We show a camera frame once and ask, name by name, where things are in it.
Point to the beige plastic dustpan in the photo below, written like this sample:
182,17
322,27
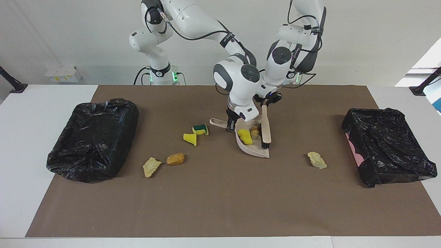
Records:
256,150

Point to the beige brush black bristles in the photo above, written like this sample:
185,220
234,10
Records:
266,127

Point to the yellow sponge chunk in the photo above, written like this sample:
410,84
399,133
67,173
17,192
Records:
245,137

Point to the pink bin with black bag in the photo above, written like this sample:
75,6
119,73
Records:
386,144

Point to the toy croissant piece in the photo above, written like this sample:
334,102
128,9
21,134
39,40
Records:
317,160
255,133

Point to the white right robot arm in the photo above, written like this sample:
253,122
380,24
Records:
193,17

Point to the white wall socket box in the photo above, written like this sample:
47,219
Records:
63,74

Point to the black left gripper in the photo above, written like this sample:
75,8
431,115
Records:
268,95

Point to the brown table mat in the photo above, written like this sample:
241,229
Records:
206,206

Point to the black clamp stand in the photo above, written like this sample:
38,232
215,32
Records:
15,86
418,90

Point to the brown bread chunk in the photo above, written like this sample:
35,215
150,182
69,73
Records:
175,159

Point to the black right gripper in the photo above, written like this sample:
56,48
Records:
232,116

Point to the yellow sponge with green layer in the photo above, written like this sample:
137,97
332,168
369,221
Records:
200,129

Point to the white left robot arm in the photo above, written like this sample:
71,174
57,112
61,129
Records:
280,65

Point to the blue object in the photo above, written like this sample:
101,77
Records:
438,105

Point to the small yellow sponge wedge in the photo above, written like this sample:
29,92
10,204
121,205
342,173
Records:
190,138

